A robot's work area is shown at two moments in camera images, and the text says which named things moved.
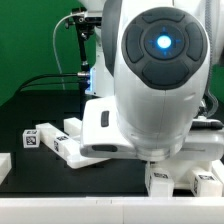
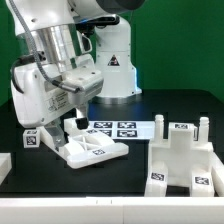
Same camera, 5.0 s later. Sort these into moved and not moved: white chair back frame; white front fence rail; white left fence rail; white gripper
Moved: white gripper
Not moved: white front fence rail; white chair back frame; white left fence rail
